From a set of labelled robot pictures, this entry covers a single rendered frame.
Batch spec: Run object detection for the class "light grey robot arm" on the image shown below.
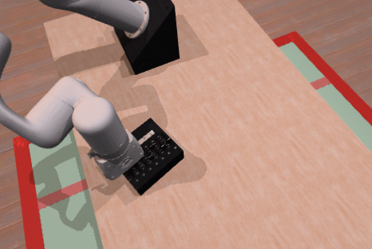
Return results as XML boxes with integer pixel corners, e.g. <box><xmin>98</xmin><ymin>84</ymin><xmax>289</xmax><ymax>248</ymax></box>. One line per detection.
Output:
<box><xmin>0</xmin><ymin>0</ymin><xmax>149</xmax><ymax>160</ymax></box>

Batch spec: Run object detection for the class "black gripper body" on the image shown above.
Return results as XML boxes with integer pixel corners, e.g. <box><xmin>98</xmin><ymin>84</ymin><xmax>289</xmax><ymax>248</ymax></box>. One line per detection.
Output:
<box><xmin>93</xmin><ymin>129</ymin><xmax>144</xmax><ymax>180</ymax></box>

